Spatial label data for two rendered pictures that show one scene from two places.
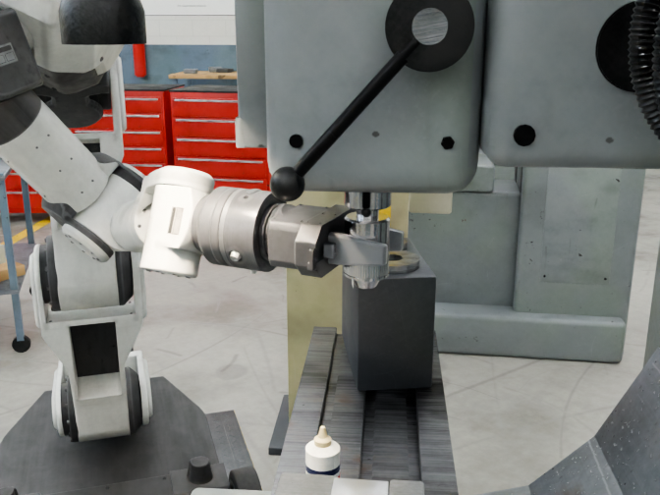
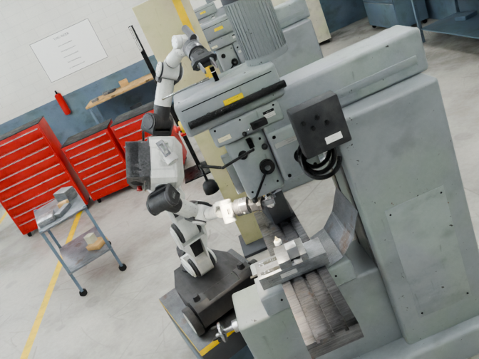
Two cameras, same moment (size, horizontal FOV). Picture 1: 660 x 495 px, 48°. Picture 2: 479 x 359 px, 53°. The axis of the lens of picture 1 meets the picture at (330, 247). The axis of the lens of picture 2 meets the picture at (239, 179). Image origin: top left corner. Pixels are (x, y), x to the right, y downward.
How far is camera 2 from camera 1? 164 cm
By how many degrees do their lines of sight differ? 7
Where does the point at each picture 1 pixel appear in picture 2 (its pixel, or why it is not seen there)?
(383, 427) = (286, 231)
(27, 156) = (183, 211)
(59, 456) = (196, 283)
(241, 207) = (241, 204)
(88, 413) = (201, 266)
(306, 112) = (252, 186)
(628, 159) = not seen: hidden behind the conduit
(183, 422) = (224, 258)
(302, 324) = not seen: hidden behind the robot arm
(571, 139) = (297, 172)
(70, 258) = (183, 227)
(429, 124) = (273, 179)
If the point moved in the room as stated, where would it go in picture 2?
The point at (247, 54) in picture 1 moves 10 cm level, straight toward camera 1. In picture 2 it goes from (234, 178) to (240, 184)
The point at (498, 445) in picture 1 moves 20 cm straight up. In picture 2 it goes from (323, 216) to (316, 198)
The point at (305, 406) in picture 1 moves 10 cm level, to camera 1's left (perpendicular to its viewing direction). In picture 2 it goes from (265, 234) to (249, 242)
